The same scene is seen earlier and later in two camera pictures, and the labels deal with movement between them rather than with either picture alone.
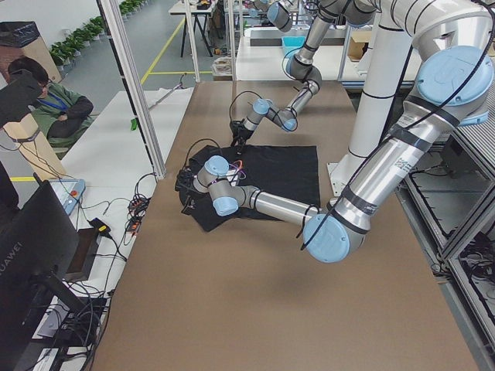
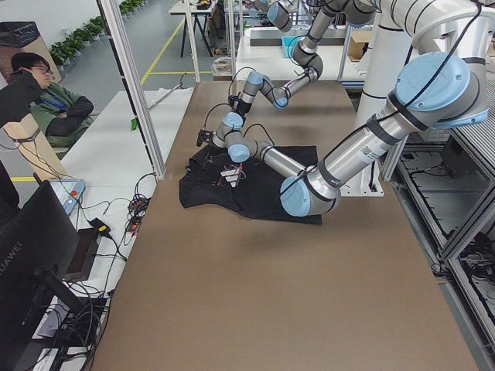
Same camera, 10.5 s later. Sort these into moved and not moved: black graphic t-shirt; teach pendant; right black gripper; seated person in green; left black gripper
Moved: right black gripper; left black gripper; black graphic t-shirt
Not moved: teach pendant; seated person in green
